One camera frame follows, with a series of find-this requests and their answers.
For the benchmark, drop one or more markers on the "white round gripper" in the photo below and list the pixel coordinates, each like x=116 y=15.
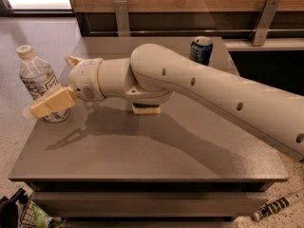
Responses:
x=85 y=80

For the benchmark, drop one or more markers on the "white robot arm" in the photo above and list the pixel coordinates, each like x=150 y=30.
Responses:
x=153 y=73

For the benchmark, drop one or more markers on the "horizontal metal rail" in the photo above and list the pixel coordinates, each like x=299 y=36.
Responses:
x=239 y=33

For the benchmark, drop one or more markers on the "black object at corner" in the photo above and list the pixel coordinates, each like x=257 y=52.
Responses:
x=9 y=209

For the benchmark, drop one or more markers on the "green and yellow sponge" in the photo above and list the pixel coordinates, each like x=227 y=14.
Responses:
x=141 y=109

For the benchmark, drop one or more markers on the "wire basket with green bag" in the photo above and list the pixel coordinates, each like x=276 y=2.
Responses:
x=33 y=216

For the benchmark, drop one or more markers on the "right metal wall bracket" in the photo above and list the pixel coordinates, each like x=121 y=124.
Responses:
x=264 y=22

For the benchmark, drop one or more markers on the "black and white striped tube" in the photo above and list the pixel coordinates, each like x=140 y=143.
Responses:
x=276 y=206

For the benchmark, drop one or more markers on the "left metal wall bracket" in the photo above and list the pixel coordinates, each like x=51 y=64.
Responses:
x=122 y=18

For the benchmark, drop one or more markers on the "metal wall bracket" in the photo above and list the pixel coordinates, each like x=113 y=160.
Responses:
x=122 y=18
x=264 y=22

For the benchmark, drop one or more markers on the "blue soda can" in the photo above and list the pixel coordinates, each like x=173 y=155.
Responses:
x=201 y=50

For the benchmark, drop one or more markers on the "clear plastic water bottle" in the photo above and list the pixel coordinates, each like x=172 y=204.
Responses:
x=36 y=74

